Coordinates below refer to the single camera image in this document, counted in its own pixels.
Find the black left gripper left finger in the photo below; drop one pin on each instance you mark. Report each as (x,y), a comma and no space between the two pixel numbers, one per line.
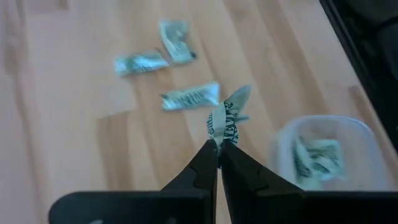
(192,199)

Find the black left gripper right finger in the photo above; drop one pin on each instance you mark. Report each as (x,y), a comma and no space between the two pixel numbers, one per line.
(248,193)

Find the clear plastic container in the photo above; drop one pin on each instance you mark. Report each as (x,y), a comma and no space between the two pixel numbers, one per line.
(367,149)

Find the black metal table frame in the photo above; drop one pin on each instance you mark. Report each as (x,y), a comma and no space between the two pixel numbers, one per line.
(373,46)

